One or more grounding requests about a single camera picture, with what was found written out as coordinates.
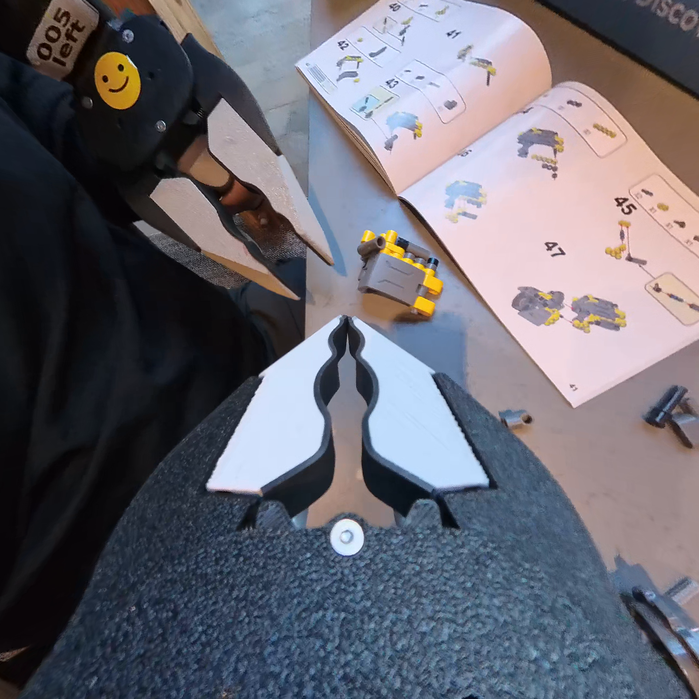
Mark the grey yellow brick assembly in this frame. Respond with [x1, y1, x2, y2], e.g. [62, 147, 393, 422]
[357, 229, 444, 316]

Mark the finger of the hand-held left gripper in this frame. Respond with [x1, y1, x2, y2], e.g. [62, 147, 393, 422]
[149, 175, 302, 302]
[206, 97, 336, 268]

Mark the person's left hand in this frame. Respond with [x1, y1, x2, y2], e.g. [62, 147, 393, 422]
[182, 149, 266, 216]

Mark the black grey joint brick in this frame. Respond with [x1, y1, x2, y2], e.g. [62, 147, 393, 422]
[643, 385, 699, 448]

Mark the yellow grey brick vehicle model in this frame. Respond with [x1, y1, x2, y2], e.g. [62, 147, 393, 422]
[614, 557, 699, 699]

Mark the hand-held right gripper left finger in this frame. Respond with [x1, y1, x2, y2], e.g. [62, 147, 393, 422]
[206, 315, 349, 495]

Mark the instruction booklet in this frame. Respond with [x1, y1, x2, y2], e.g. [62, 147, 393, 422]
[294, 0, 699, 409]

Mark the person's blue trouser leg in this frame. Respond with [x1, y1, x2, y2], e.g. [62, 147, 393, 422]
[229, 256, 307, 355]

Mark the wooden beam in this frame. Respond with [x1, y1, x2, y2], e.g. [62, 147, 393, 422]
[148, 0, 221, 58]

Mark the open blue cardboard box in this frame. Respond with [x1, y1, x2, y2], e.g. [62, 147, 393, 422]
[538, 0, 699, 95]

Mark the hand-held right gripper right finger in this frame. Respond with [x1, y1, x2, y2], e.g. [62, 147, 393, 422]
[348, 316, 491, 495]

